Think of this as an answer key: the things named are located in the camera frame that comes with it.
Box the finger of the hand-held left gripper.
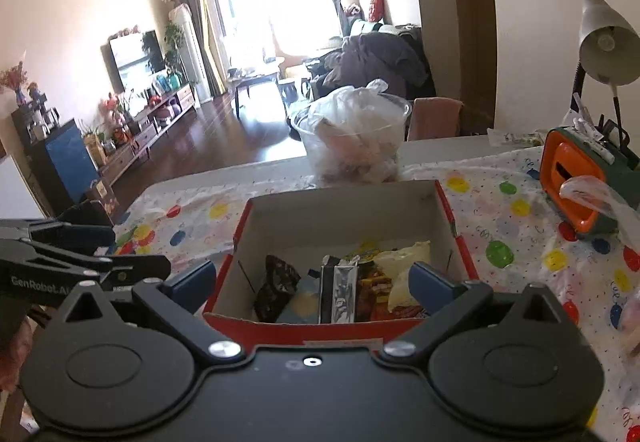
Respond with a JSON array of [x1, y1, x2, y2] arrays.
[[27, 241, 172, 293], [0, 218, 117, 253]]

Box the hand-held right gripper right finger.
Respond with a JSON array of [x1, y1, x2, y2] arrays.
[[375, 262, 583, 368]]

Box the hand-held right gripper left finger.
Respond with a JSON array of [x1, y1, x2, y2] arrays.
[[42, 259, 247, 364]]

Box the pale yellow snack packet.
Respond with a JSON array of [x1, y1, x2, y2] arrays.
[[374, 240, 432, 313]]

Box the yellow cartoon snack packet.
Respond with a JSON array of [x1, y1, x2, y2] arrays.
[[345, 242, 384, 263]]

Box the dark brown snack packet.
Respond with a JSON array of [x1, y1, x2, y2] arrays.
[[252, 254, 302, 324]]

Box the silver black snack packet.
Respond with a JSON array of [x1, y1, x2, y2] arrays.
[[317, 256, 362, 325]]

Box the red cardboard box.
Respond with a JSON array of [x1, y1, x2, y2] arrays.
[[202, 179, 481, 341]]

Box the person's left forearm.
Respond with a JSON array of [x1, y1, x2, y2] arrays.
[[0, 307, 39, 394]]

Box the black chair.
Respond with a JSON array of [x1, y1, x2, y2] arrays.
[[55, 199, 117, 227]]

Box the blue front cabinet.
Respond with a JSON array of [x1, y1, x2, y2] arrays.
[[25, 118, 102, 219]]

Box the wooden television cabinet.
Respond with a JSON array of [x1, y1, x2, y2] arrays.
[[92, 82, 199, 189]]

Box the cloth-draped chair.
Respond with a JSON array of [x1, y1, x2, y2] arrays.
[[407, 98, 464, 143]]

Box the vase of pink flowers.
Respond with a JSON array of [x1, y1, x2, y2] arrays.
[[0, 62, 29, 105]]

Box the orange green desktop organizer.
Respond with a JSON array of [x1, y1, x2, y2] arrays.
[[539, 118, 634, 236]]

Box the white printed paper packet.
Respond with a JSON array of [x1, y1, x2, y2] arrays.
[[487, 128, 547, 149]]

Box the clear plastic container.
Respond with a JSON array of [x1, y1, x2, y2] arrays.
[[292, 94, 414, 186]]

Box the flat screen television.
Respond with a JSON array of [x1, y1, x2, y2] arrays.
[[101, 29, 166, 95]]

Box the clear plastic bag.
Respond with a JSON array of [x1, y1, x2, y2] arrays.
[[559, 174, 640, 233]]

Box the white plastic bag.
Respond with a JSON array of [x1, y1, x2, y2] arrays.
[[307, 79, 407, 183]]

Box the pink plastic bag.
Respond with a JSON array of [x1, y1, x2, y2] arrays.
[[617, 289, 640, 359]]

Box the coffee table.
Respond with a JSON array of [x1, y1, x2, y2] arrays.
[[227, 66, 281, 121]]

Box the green potted plant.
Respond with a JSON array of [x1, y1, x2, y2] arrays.
[[164, 22, 186, 73]]

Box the white standing air conditioner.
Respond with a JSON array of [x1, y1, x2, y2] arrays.
[[168, 4, 211, 95]]

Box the pile of clothes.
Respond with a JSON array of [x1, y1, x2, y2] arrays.
[[322, 32, 432, 96]]

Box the chair with piled clothes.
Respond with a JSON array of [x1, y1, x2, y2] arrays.
[[304, 20, 437, 103]]

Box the grey and yellow curtain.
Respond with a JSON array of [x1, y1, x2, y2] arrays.
[[175, 0, 221, 98]]

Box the brown wooden door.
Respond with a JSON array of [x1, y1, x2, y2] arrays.
[[445, 0, 499, 135]]

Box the grey desk lamp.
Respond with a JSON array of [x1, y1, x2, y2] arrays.
[[570, 0, 640, 129]]

